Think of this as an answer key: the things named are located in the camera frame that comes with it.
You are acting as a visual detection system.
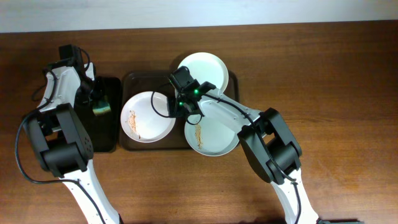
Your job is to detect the green yellow sponge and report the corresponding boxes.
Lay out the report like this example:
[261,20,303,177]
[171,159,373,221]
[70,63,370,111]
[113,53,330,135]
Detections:
[92,95,111,116]

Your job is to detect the pale blue plate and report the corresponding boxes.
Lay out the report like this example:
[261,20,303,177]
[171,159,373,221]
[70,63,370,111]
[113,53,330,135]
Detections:
[184,114,239,157]

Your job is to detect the pinkish white plate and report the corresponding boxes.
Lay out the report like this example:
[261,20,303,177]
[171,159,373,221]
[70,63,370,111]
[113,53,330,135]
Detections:
[120,91,176,143]

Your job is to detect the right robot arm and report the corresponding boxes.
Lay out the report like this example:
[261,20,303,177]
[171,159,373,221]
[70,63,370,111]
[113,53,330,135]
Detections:
[168,66,320,224]

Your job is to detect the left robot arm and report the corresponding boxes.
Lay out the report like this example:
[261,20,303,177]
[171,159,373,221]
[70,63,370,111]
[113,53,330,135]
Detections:
[18,44,123,223]

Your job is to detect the small black tray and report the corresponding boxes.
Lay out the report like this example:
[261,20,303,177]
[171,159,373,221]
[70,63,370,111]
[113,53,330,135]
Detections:
[74,77,122,153]

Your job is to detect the large brown tray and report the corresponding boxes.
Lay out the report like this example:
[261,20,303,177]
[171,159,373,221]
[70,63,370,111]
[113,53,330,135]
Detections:
[119,70,240,151]

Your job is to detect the cream white plate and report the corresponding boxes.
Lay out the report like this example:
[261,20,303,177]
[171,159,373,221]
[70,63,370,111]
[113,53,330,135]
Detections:
[178,52,229,92]

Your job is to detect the dark object at table edge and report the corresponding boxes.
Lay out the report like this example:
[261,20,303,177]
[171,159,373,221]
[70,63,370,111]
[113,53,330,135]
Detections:
[316,219,365,224]

